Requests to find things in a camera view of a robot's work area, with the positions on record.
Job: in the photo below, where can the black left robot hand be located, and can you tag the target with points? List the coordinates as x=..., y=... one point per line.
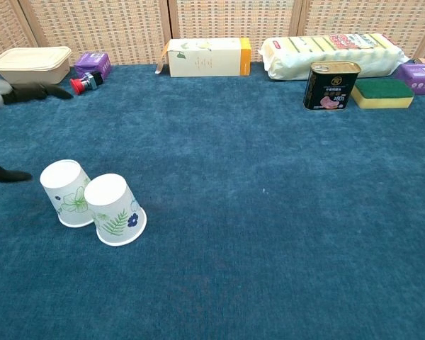
x=28, y=93

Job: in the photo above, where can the paper cup green flower print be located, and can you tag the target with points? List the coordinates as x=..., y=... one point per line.
x=65, y=198

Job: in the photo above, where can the paper cup fern leaf print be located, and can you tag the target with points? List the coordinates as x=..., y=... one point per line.
x=115, y=216

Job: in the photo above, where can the beige lidded food container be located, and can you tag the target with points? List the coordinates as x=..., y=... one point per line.
x=30, y=65

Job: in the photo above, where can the red emergency stop button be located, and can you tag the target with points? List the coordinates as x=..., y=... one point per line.
x=83, y=84

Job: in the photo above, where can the woven folding screen panel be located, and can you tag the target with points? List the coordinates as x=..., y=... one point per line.
x=99, y=28
x=375, y=16
x=1, y=28
x=233, y=19

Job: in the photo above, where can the purple tissue pack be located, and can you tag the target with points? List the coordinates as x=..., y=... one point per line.
x=93, y=63

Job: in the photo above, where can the cream cardboard box orange end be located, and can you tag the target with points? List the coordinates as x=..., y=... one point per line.
x=205, y=58

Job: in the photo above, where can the blue table carpet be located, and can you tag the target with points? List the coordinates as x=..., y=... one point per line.
x=233, y=212

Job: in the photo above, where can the black luncheon meat can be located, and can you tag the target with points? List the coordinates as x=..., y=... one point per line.
x=327, y=88

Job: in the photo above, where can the plastic pack of yellow sponges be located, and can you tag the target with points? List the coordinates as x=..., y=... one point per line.
x=326, y=56

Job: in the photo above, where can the green and yellow sponge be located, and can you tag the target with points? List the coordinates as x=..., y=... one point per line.
x=382, y=93

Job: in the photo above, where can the purple box with barcode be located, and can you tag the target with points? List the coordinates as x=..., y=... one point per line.
x=419, y=76

